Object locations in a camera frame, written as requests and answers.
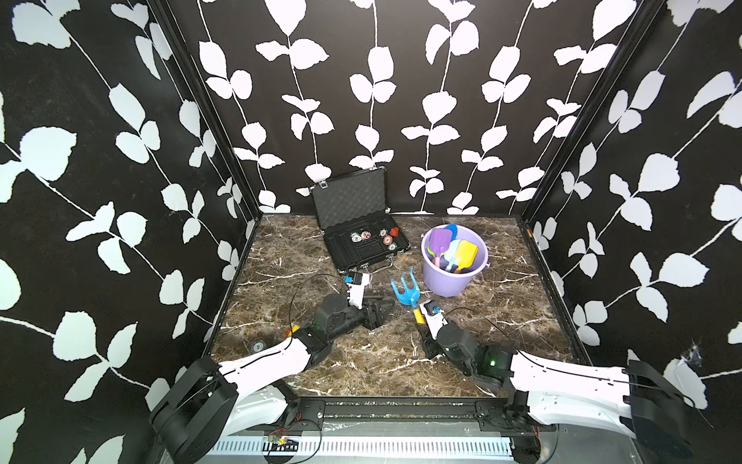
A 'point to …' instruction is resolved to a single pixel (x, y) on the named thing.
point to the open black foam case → (359, 230)
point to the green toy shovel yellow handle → (431, 251)
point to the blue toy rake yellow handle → (410, 296)
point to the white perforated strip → (437, 446)
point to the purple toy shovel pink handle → (441, 243)
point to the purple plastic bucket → (440, 281)
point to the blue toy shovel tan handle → (454, 230)
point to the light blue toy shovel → (452, 254)
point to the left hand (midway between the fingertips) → (390, 298)
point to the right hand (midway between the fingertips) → (416, 320)
